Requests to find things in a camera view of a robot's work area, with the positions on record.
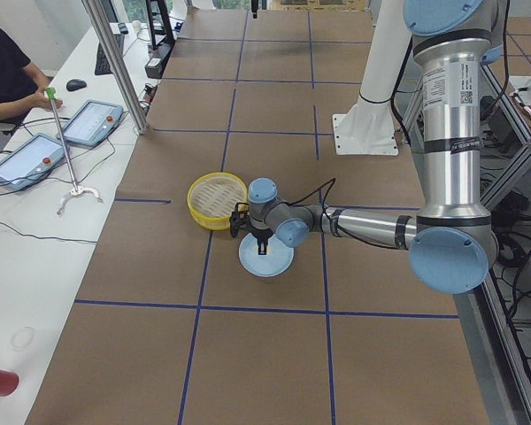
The yellow plastic steamer basket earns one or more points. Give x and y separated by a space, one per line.
212 198

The far teach pendant tablet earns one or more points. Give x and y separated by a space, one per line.
92 123

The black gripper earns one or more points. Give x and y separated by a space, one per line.
261 234

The near teach pendant tablet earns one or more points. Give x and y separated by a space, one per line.
31 162

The light blue plate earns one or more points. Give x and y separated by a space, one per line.
277 259

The teach pendant tablet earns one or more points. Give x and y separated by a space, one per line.
92 123
31 162

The black label printer box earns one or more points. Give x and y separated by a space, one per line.
158 59

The aluminium frame post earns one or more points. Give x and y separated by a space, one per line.
103 30

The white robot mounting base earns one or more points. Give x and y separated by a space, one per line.
368 128

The green handled reacher grabber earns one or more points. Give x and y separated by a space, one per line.
77 190

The person in black shirt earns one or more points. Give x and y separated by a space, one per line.
22 83

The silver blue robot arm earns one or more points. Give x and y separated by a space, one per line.
450 242

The clear tape roll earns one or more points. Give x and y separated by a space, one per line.
22 338

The black computer mouse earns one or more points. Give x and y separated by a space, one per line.
75 84

